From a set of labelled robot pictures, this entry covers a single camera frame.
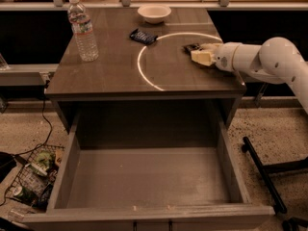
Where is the wire basket with items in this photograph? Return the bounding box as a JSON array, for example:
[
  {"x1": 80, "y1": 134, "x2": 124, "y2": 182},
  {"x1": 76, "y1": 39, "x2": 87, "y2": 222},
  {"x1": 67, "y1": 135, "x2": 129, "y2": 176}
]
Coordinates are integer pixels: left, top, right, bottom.
[{"x1": 5, "y1": 145, "x2": 64, "y2": 211}]

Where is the dark blue snack bar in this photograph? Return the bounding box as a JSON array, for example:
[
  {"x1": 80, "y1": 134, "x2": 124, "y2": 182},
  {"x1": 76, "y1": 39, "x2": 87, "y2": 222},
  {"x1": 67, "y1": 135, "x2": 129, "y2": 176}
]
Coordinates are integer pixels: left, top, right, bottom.
[{"x1": 130, "y1": 29, "x2": 158, "y2": 45}]

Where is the clear plastic water bottle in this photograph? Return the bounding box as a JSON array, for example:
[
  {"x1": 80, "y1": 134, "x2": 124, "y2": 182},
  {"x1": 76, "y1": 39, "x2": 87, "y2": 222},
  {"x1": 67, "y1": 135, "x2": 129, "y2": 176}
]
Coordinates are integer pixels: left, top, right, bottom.
[{"x1": 67, "y1": 0, "x2": 98, "y2": 62}]

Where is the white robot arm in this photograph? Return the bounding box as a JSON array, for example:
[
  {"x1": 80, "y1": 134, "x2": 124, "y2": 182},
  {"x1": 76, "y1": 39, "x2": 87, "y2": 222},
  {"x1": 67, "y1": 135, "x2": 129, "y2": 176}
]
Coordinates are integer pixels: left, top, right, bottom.
[{"x1": 190, "y1": 37, "x2": 308, "y2": 113}]

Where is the open grey top drawer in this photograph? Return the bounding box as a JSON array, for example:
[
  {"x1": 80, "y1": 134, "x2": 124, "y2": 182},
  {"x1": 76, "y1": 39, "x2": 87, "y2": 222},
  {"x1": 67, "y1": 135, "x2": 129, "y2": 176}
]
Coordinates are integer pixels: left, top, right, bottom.
[{"x1": 22, "y1": 104, "x2": 276, "y2": 231}]

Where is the black rxbar chocolate bar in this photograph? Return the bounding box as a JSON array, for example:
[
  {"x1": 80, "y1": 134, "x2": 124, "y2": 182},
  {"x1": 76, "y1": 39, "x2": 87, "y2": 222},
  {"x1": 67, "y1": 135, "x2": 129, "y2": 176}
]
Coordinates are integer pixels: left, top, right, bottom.
[{"x1": 184, "y1": 43, "x2": 201, "y2": 54}]

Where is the black power cable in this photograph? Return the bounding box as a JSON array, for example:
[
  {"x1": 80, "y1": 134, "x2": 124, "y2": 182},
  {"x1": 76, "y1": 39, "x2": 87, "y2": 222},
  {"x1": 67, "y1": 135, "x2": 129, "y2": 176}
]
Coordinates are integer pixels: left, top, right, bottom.
[{"x1": 0, "y1": 79, "x2": 54, "y2": 207}]

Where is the black chair base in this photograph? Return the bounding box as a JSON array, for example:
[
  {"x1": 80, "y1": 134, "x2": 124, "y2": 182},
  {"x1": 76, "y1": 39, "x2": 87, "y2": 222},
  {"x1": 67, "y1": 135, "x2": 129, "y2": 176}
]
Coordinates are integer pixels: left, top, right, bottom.
[{"x1": 242, "y1": 137, "x2": 308, "y2": 231}]

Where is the white ceramic bowl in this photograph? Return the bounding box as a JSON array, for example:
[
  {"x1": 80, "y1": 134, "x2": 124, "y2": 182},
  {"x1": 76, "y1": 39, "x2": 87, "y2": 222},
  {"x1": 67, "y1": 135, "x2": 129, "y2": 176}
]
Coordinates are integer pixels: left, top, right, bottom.
[{"x1": 138, "y1": 5, "x2": 171, "y2": 24}]

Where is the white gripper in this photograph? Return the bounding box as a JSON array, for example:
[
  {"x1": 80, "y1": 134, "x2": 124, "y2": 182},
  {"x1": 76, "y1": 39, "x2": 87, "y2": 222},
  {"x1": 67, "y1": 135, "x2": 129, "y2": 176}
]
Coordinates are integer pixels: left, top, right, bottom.
[{"x1": 191, "y1": 42, "x2": 241, "y2": 72}]

